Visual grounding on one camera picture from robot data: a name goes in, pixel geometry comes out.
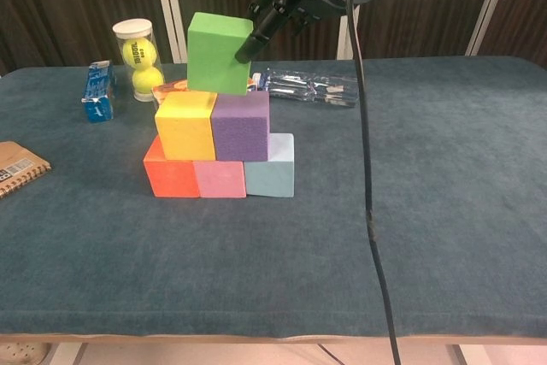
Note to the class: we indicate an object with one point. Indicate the light blue foam cube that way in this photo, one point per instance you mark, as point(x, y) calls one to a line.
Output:
point(273, 168)

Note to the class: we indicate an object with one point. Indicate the grey perforated round object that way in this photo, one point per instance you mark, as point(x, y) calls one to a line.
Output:
point(21, 354)

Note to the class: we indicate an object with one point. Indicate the plain yellow tennis ball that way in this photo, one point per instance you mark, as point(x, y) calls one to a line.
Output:
point(147, 83)

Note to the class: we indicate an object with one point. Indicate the clear tennis ball tube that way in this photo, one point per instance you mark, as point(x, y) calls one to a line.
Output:
point(133, 29)

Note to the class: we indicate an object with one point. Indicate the clear plastic water bottle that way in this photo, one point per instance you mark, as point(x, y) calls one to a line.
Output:
point(307, 87)

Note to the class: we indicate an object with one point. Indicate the yellow foam cube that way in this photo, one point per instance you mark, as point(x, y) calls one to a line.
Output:
point(186, 127)

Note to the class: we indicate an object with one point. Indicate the blue snack carton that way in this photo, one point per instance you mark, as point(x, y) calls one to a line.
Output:
point(99, 93)

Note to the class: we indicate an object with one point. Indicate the purple foam cube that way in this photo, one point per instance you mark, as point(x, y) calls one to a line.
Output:
point(241, 127)

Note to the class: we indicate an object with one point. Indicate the green foam cube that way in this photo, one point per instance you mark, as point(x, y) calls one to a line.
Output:
point(215, 55)

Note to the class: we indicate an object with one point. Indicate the orange cookie box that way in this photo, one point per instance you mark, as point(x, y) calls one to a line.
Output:
point(171, 88)

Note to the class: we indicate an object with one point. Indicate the printed yellow tennis ball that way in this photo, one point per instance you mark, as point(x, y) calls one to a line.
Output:
point(139, 54)

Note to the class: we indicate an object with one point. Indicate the brown spiral notebook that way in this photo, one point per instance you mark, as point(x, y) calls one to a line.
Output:
point(19, 168)

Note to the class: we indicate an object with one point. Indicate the blue table cloth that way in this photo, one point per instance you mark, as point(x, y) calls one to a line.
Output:
point(427, 168)

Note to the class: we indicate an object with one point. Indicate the white partition post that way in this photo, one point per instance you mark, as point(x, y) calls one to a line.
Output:
point(171, 6)
point(348, 36)
point(491, 10)

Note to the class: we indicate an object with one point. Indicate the pink foam cube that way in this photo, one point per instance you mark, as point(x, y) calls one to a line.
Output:
point(220, 179)

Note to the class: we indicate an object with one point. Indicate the orange foam cube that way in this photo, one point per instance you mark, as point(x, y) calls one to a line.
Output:
point(171, 177)

